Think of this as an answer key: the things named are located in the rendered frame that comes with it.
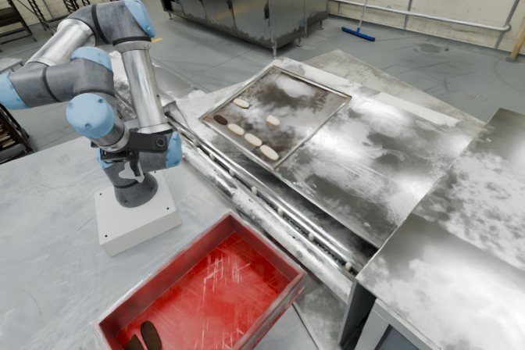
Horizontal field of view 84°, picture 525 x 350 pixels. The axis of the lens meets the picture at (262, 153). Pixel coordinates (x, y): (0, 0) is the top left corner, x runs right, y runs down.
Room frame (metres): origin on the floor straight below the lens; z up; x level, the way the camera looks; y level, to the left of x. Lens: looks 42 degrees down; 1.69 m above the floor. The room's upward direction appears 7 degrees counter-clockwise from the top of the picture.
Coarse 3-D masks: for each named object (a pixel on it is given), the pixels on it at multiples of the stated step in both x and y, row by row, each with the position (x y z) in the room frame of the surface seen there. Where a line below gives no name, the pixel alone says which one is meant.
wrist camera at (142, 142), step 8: (136, 136) 0.60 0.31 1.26; (144, 136) 0.61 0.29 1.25; (152, 136) 0.62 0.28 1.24; (160, 136) 0.62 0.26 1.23; (136, 144) 0.58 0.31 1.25; (144, 144) 0.59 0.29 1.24; (152, 144) 0.60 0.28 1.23; (160, 144) 0.60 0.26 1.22; (152, 152) 0.59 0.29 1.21; (160, 152) 0.60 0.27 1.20
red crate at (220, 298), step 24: (240, 240) 0.54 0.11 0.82; (216, 264) 0.46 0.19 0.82; (240, 264) 0.45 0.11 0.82; (264, 264) 0.44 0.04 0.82; (168, 288) 0.40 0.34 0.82; (192, 288) 0.39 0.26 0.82; (216, 288) 0.39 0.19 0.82; (240, 288) 0.38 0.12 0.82; (264, 288) 0.37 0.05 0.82; (144, 312) 0.34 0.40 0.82; (168, 312) 0.33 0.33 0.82; (192, 312) 0.33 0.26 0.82; (216, 312) 0.32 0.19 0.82; (240, 312) 0.31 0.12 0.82; (120, 336) 0.29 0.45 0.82; (168, 336) 0.27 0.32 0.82; (192, 336) 0.27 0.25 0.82; (216, 336) 0.26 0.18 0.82; (240, 336) 0.25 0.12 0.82
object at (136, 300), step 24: (240, 216) 0.56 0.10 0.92; (192, 240) 0.50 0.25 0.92; (216, 240) 0.53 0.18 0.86; (264, 240) 0.47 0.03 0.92; (168, 264) 0.43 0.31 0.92; (192, 264) 0.46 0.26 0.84; (288, 264) 0.38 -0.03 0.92; (144, 288) 0.37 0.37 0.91; (288, 288) 0.32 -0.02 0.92; (120, 312) 0.32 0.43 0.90; (264, 312) 0.27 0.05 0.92; (96, 336) 0.26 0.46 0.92
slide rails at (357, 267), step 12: (192, 144) 1.05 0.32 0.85; (204, 144) 1.04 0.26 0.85; (204, 156) 0.95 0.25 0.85; (216, 156) 0.94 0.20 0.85; (228, 168) 0.86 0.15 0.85; (264, 192) 0.71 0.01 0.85; (264, 204) 0.65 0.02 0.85; (276, 204) 0.65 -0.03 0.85; (276, 216) 0.59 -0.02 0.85; (288, 216) 0.59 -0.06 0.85; (312, 228) 0.53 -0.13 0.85; (324, 240) 0.48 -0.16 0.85; (324, 252) 0.44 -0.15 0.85; (336, 252) 0.44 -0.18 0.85; (336, 264) 0.40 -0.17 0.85; (348, 276) 0.36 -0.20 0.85
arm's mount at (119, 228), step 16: (160, 176) 0.82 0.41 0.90; (96, 192) 0.77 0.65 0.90; (112, 192) 0.76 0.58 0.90; (160, 192) 0.73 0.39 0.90; (96, 208) 0.70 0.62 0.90; (112, 208) 0.69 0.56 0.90; (128, 208) 0.68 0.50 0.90; (144, 208) 0.67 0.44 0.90; (160, 208) 0.66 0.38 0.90; (176, 208) 0.69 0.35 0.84; (112, 224) 0.61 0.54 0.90; (128, 224) 0.61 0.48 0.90; (144, 224) 0.60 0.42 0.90; (160, 224) 0.61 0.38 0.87; (176, 224) 0.63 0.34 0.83; (112, 240) 0.56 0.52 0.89; (128, 240) 0.57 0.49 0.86; (144, 240) 0.59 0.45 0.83
